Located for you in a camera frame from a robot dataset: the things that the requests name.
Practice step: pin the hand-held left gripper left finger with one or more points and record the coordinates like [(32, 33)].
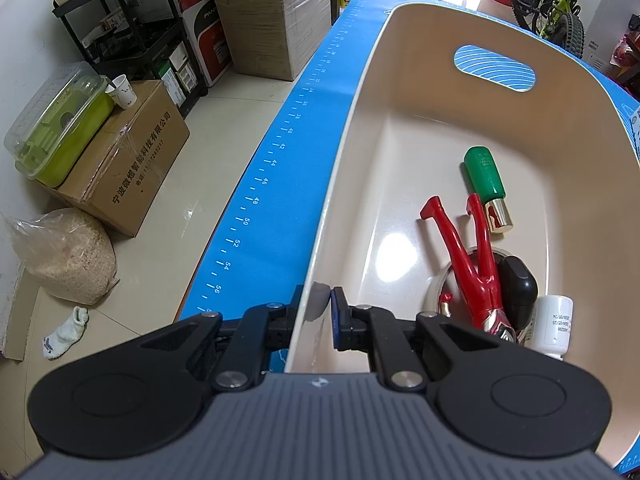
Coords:
[(280, 325)]

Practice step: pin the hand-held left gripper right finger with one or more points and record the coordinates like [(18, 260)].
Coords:
[(340, 315)]

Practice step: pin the white tape roll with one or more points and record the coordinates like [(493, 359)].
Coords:
[(434, 287)]

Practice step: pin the red pruning shears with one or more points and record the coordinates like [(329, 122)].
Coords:
[(470, 270)]

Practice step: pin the beige plastic basket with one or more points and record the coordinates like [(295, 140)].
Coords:
[(390, 185)]

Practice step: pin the black earbud case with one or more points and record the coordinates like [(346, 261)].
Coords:
[(517, 290)]

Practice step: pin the green bottle with gold cap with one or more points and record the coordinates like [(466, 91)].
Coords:
[(482, 175)]

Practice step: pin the white pill bottle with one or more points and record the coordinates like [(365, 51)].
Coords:
[(550, 325)]

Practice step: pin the blue silicone mat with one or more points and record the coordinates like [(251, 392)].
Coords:
[(280, 220)]

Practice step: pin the white sock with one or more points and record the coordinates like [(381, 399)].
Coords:
[(62, 335)]

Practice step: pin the printed cardboard box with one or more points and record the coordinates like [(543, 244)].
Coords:
[(130, 160)]

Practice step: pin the clear bag of grain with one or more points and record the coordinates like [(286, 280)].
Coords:
[(65, 260)]

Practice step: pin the flat cardboard sheet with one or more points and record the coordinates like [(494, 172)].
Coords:
[(20, 330)]

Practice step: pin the small white and green boxes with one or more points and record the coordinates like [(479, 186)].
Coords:
[(180, 75)]

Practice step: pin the green container with clear lid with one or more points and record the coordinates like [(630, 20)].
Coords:
[(65, 145)]

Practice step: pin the white paper cup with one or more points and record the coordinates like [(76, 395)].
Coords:
[(122, 92)]

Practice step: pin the red and white appliance box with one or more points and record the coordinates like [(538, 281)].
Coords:
[(210, 45)]

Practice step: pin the film-wrapped cardboard box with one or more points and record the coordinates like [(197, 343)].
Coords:
[(270, 30)]

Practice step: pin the black shelf cart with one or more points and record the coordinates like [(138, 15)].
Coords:
[(150, 42)]

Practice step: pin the green and black bicycle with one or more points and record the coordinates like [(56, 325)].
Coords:
[(555, 5)]

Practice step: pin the white chest freezer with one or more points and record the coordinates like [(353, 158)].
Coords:
[(607, 25)]

